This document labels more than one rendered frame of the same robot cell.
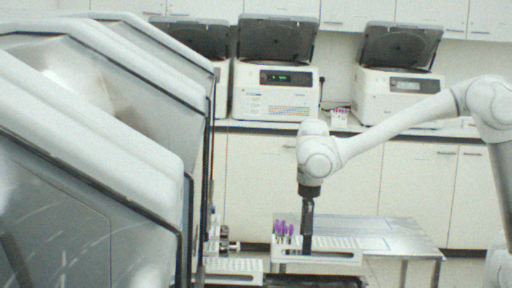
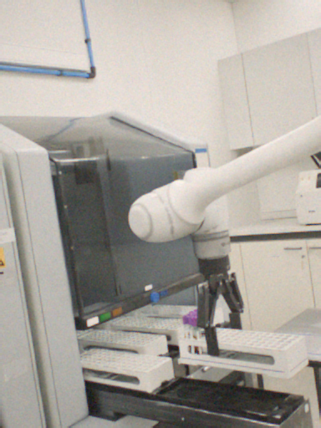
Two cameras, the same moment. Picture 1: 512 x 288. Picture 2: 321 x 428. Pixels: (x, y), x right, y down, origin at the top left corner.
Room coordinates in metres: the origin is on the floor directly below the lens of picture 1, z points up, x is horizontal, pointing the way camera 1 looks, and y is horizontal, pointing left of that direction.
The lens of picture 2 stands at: (1.15, -0.93, 1.30)
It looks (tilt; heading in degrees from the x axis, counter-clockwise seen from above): 3 degrees down; 43
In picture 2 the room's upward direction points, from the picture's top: 8 degrees counter-clockwise
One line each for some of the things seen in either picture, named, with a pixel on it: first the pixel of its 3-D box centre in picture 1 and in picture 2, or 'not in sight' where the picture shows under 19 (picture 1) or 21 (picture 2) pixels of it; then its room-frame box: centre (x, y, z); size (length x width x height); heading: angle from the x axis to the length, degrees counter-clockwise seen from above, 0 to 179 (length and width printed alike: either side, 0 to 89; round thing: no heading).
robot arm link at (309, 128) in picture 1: (313, 143); (201, 201); (2.12, -0.17, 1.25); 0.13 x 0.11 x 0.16; 1
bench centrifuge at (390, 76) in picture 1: (398, 71); not in sight; (4.69, -0.92, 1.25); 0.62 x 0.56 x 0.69; 2
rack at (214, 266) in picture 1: (215, 272); (119, 370); (2.03, 0.12, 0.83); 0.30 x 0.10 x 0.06; 93
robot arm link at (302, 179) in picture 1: (310, 175); (211, 244); (2.13, -0.17, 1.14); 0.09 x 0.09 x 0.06
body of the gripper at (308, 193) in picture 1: (308, 197); (216, 274); (2.13, -0.17, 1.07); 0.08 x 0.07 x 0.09; 2
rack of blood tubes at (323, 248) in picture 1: (315, 250); (239, 349); (2.13, -0.20, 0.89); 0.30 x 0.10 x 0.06; 92
